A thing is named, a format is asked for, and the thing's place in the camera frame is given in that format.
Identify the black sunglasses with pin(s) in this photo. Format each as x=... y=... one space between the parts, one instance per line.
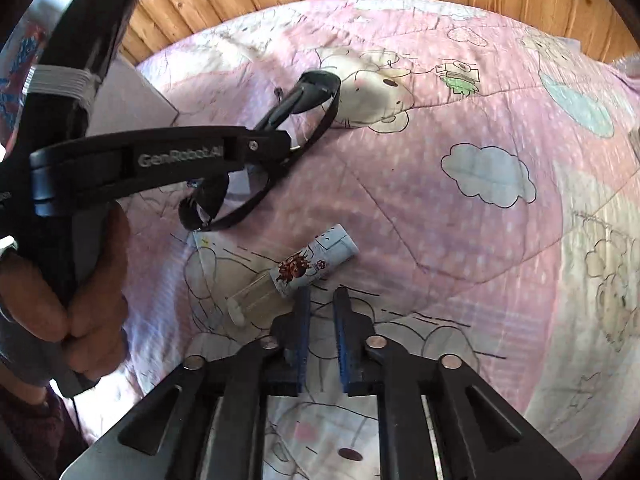
x=227 y=196

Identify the white cardboard storage box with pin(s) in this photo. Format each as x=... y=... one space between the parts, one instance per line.
x=127 y=101

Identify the dark sleeved left forearm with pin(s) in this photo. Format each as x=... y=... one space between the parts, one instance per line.
x=27 y=362

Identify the white patterned lighter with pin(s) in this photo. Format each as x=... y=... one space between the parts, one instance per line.
x=317 y=259

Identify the person's left hand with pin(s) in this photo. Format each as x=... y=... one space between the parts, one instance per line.
x=96 y=316

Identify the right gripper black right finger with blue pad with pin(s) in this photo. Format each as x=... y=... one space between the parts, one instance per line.
x=437 y=418

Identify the pink cartoon quilt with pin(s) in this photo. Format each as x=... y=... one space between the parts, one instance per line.
x=488 y=173

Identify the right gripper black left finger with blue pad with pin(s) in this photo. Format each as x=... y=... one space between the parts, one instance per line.
x=206 y=419

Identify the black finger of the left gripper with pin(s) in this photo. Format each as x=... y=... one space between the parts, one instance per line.
x=263 y=146

